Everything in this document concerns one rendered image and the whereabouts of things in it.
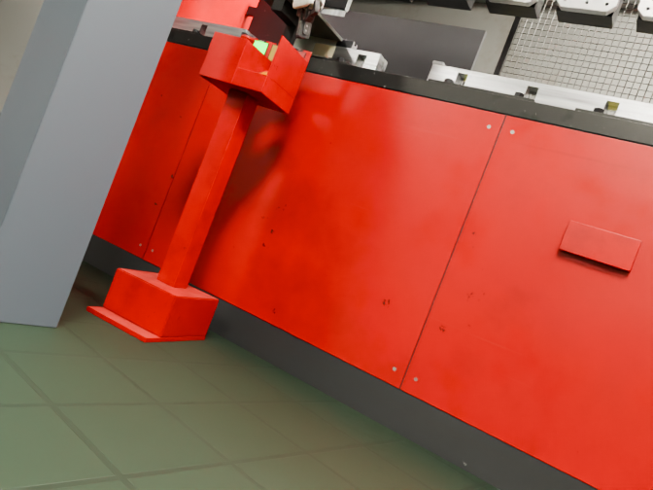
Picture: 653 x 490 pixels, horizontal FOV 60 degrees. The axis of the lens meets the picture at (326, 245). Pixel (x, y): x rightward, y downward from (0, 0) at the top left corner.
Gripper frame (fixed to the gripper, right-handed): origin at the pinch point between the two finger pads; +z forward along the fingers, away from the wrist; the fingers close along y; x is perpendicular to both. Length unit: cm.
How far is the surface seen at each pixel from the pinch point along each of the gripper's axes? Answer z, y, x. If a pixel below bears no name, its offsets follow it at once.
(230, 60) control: 13.0, 0.6, -18.7
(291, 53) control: 7.9, 6.5, -5.4
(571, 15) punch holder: -19, 35, 59
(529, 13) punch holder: -19, 24, 55
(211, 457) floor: 79, 70, -35
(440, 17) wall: -98, -256, 245
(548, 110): 9, 49, 44
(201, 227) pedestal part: 56, 3, -19
